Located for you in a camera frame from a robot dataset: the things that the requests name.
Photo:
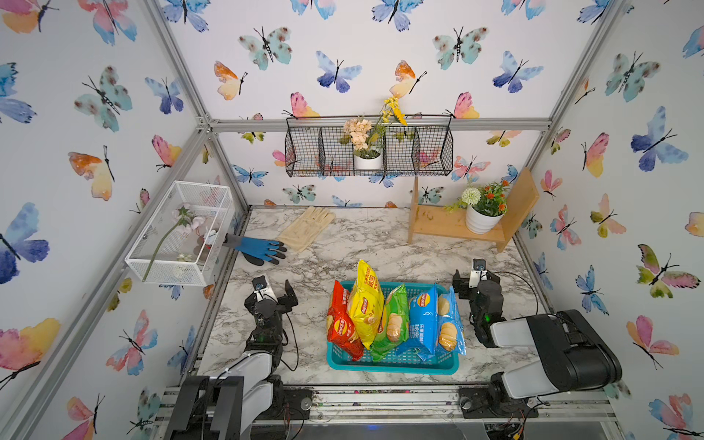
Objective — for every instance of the black wire wall basket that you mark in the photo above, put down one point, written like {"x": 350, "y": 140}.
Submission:
{"x": 422, "y": 145}

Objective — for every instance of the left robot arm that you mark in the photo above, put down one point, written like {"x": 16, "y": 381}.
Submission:
{"x": 226, "y": 405}

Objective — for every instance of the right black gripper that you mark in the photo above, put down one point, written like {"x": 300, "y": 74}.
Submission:
{"x": 463, "y": 284}

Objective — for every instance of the white pot with peach flowers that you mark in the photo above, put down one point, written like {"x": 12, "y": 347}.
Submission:
{"x": 368, "y": 138}

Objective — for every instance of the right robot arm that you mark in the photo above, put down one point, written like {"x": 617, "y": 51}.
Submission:
{"x": 571, "y": 354}

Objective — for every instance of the wooden corner shelf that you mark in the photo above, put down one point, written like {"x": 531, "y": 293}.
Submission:
{"x": 435, "y": 221}

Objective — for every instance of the green chips bag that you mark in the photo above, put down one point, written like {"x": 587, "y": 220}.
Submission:
{"x": 394, "y": 327}

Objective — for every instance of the blue black work glove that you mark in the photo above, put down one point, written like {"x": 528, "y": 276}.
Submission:
{"x": 257, "y": 251}

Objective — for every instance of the white pot with orange flowers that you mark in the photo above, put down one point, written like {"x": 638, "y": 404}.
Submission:
{"x": 484, "y": 206}

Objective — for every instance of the white wire mesh box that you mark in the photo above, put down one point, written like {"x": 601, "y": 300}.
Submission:
{"x": 215, "y": 202}

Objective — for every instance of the teal plastic basket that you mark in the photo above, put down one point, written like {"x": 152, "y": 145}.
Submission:
{"x": 408, "y": 362}

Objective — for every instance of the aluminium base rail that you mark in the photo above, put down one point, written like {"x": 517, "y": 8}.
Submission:
{"x": 417, "y": 403}

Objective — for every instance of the red chips bag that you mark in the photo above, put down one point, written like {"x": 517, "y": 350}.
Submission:
{"x": 340, "y": 329}

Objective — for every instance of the yellow chips bag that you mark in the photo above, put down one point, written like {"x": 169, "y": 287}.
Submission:
{"x": 365, "y": 304}

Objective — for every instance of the dark blue Lay's chips bag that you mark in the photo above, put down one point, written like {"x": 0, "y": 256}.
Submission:
{"x": 423, "y": 316}

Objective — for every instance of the pink artificial flower stem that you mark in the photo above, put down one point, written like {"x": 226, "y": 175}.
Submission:
{"x": 168, "y": 259}

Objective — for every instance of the beige rubber glove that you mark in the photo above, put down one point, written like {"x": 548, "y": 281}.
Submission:
{"x": 306, "y": 228}

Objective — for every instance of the light blue chips bag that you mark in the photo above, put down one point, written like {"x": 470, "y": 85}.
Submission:
{"x": 450, "y": 330}

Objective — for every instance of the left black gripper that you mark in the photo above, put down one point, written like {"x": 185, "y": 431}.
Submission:
{"x": 291, "y": 300}

